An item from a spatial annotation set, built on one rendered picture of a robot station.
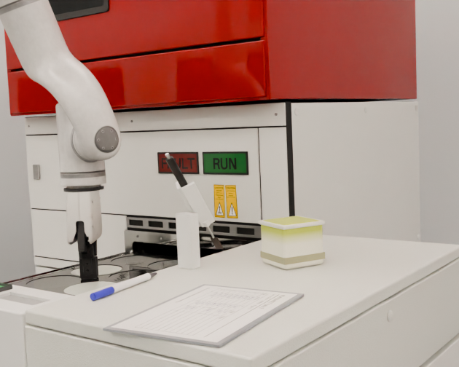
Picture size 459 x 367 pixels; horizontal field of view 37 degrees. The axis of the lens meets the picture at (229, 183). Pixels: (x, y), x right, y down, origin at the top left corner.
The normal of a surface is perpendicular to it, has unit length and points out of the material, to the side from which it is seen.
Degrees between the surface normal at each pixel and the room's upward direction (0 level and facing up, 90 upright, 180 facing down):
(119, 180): 90
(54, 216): 90
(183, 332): 0
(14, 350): 90
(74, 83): 56
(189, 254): 90
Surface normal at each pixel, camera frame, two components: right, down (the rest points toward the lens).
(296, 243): 0.46, 0.06
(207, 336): -0.04, -0.99
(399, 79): 0.80, 0.02
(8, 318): -0.60, 0.10
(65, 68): 0.15, -0.63
